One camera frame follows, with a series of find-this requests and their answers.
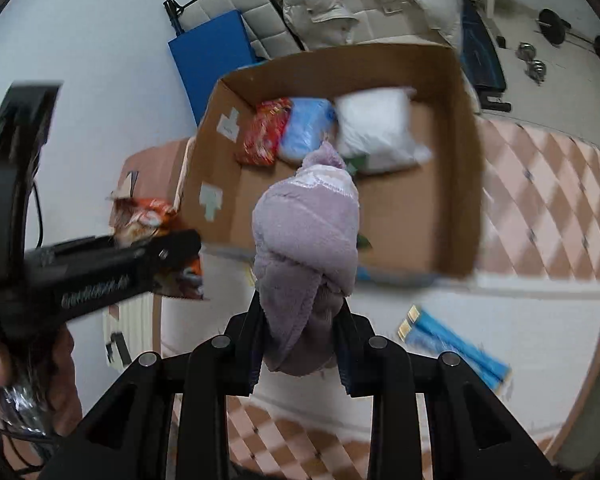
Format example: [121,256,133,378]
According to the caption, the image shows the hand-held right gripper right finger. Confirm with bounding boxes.
[330,297,557,480]

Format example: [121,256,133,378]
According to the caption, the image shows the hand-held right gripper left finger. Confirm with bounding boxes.
[40,290,268,480]

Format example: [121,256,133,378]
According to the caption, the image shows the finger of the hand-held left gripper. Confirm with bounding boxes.
[0,229,203,343]

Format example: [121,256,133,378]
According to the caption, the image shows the orange snack bag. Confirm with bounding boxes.
[111,195,206,302]

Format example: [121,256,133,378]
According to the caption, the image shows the purple fluffy towel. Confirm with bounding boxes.
[251,141,361,377]

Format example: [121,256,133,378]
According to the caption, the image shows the large cardboard box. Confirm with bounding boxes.
[180,42,486,281]

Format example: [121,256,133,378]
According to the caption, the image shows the person's left forearm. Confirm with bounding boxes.
[47,329,84,433]

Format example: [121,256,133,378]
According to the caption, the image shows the white ribbed panel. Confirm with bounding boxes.
[101,294,155,368]

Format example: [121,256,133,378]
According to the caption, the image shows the small cardboard box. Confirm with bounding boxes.
[109,137,197,228]

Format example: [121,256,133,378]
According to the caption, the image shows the blue tube packet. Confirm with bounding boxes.
[396,318,507,393]
[408,305,512,377]

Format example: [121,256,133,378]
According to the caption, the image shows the red snack packet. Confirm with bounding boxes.
[236,97,293,167]

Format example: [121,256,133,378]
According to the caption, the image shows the light blue plastic packet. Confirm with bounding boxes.
[278,97,338,163]

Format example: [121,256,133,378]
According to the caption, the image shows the blue foam mat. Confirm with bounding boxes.
[167,9,266,128]

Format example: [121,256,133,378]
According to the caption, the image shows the white plastic packet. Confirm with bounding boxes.
[334,86,433,175]

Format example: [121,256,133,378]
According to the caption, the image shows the pink checked blanket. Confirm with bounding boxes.
[225,114,600,480]

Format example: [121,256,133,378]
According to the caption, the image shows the beige quilted folding cushion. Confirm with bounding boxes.
[177,0,307,61]

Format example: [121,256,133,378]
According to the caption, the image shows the chrome dumbbell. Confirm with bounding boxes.
[516,41,549,82]

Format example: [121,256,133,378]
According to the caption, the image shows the barbell with black plates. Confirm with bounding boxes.
[536,7,600,71]

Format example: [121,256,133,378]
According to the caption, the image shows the black cable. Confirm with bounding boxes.
[29,180,45,252]

